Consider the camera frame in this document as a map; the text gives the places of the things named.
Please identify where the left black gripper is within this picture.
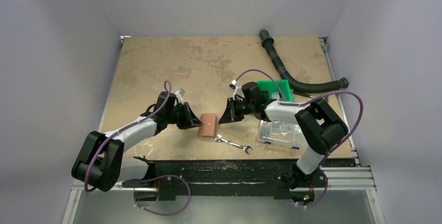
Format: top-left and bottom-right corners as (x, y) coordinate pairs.
(166, 102), (202, 130)

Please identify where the brown leather card holder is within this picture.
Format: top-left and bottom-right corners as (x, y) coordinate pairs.
(198, 113), (218, 137)

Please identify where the green plastic bin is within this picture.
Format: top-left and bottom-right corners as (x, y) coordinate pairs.
(256, 80), (293, 103)

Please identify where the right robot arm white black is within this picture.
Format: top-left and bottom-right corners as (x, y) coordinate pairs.
(218, 82), (349, 189)

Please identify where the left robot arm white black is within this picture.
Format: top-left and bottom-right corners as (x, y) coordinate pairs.
(71, 92), (203, 192)

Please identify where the silver open-end wrench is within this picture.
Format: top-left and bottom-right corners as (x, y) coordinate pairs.
(214, 135), (253, 155)

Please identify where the clear plastic screw box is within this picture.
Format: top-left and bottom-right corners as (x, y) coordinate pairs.
(257, 121), (306, 150)

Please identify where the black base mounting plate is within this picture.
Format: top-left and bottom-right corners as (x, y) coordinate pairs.
(122, 159), (355, 201)

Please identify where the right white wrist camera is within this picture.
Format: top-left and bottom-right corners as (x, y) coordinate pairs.
(229, 80), (244, 100)

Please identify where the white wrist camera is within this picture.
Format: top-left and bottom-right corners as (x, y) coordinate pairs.
(174, 88), (186, 104)
(229, 80), (244, 100)

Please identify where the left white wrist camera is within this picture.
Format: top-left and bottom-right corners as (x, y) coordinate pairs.
(174, 88), (186, 104)

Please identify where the small hammer black handle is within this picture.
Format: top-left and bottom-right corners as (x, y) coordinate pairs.
(292, 90), (329, 102)

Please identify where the black corrugated hose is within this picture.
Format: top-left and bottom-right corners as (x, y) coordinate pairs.
(259, 29), (349, 93)

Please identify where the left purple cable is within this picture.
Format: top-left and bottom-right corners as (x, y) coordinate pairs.
(83, 80), (192, 216)

